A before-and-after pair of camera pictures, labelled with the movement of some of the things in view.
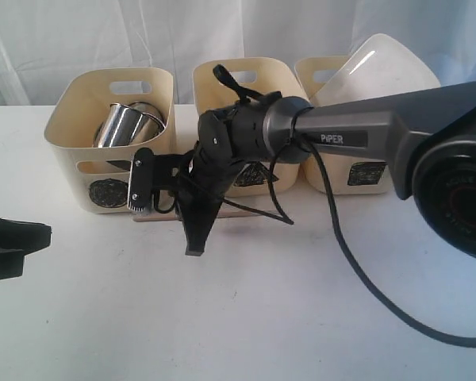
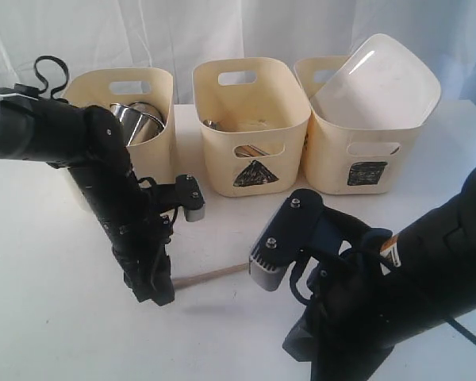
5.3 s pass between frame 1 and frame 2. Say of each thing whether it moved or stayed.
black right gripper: moved
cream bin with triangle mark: stayed
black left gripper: moved
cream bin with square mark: stayed
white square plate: stayed
